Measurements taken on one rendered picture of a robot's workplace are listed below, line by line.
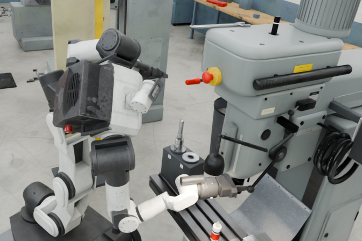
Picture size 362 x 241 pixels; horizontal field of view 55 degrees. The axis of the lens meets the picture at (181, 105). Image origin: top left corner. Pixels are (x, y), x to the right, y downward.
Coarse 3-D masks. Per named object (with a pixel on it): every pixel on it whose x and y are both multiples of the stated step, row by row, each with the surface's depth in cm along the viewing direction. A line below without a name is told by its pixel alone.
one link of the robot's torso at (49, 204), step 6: (48, 198) 195; (54, 198) 195; (42, 204) 191; (48, 204) 192; (54, 204) 196; (36, 210) 189; (42, 210) 189; (48, 210) 194; (36, 216) 189; (42, 216) 185; (42, 222) 187; (48, 222) 182; (48, 228) 184; (54, 228) 181; (54, 234) 184
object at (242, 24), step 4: (212, 24) 117; (216, 24) 117; (220, 24) 118; (224, 24) 118; (228, 24) 119; (232, 24) 120; (236, 24) 121; (240, 24) 121; (244, 24) 122; (248, 24) 123; (192, 28) 111; (196, 28) 112; (200, 28) 113; (204, 28) 113
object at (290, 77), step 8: (304, 72) 111; (312, 72) 113; (320, 72) 114; (328, 72) 116; (336, 72) 118; (344, 72) 121; (256, 80) 101; (264, 80) 102; (272, 80) 103; (280, 80) 104; (288, 80) 106; (296, 80) 108; (304, 80) 111; (312, 80) 114; (256, 88) 102; (264, 88) 102
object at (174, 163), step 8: (168, 152) 187; (176, 152) 186; (184, 152) 187; (192, 152) 187; (168, 160) 189; (176, 160) 183; (184, 160) 180; (192, 160) 180; (200, 160) 183; (168, 168) 191; (176, 168) 185; (184, 168) 180; (192, 168) 178; (200, 168) 183; (168, 176) 193; (176, 176) 187
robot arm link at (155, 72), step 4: (148, 64) 174; (152, 68) 176; (156, 68) 179; (148, 72) 172; (152, 72) 175; (156, 72) 178; (160, 72) 178; (144, 76) 172; (148, 76) 173; (152, 76) 176; (156, 76) 178; (160, 76) 179
